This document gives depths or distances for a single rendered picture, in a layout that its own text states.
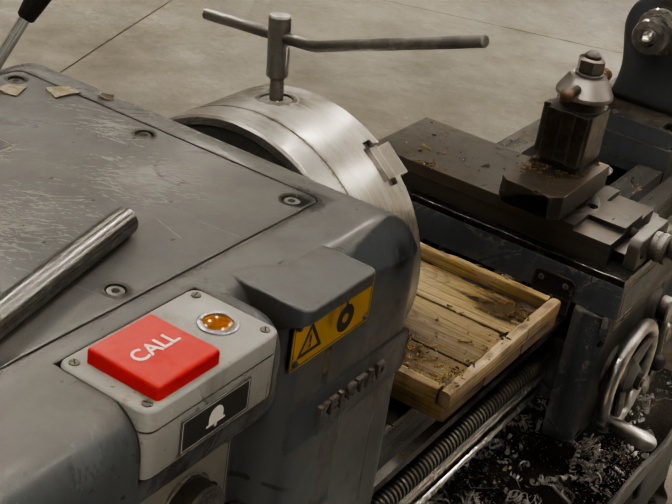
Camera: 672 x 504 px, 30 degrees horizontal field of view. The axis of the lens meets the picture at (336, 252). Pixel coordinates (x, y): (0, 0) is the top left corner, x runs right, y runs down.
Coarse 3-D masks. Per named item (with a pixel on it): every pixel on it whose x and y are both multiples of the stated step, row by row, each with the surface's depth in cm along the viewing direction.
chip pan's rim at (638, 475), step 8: (664, 344) 231; (664, 440) 195; (656, 448) 193; (664, 448) 193; (648, 456) 190; (656, 456) 191; (640, 464) 188; (648, 464) 188; (640, 472) 186; (648, 472) 199; (632, 480) 184; (640, 480) 196; (624, 488) 182; (632, 488) 193; (616, 496) 180; (624, 496) 190
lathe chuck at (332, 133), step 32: (256, 96) 125; (288, 96) 126; (320, 96) 127; (288, 128) 120; (320, 128) 121; (352, 128) 124; (352, 160) 121; (352, 192) 119; (384, 192) 122; (416, 224) 125; (416, 256) 126; (416, 288) 128
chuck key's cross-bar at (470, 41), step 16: (208, 16) 127; (224, 16) 125; (256, 32) 123; (288, 32) 121; (304, 48) 120; (320, 48) 118; (336, 48) 117; (352, 48) 116; (368, 48) 115; (384, 48) 114; (400, 48) 113; (416, 48) 111; (432, 48) 110; (448, 48) 109; (464, 48) 108
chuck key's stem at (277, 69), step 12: (276, 12) 122; (276, 24) 120; (288, 24) 121; (276, 36) 121; (276, 48) 121; (288, 48) 122; (276, 60) 122; (288, 60) 123; (276, 72) 123; (288, 72) 124; (276, 84) 123; (276, 96) 124
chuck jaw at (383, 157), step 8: (384, 144) 129; (368, 152) 124; (376, 152) 125; (384, 152) 128; (392, 152) 129; (376, 160) 124; (384, 160) 125; (392, 160) 128; (400, 160) 129; (376, 168) 124; (384, 168) 124; (392, 168) 128; (400, 168) 129; (384, 176) 124; (392, 176) 125; (392, 184) 124
